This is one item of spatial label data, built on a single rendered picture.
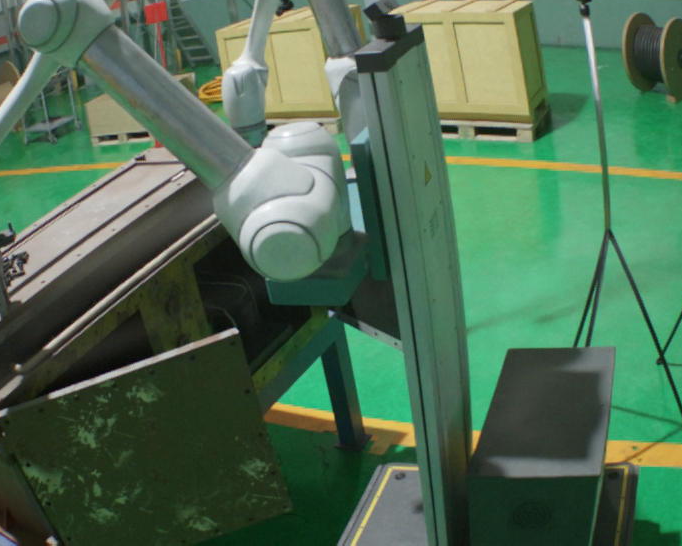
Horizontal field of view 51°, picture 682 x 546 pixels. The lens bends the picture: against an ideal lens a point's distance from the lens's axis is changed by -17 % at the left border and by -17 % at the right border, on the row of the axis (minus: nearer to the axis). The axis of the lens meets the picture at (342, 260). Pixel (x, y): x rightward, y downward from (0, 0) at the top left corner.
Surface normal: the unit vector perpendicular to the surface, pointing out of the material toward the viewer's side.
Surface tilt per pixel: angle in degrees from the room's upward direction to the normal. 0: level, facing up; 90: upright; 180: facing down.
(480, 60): 90
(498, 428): 0
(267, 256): 95
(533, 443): 0
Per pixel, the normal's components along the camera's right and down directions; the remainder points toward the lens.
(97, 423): 0.44, 0.32
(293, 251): 0.01, 0.50
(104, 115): -0.47, 0.44
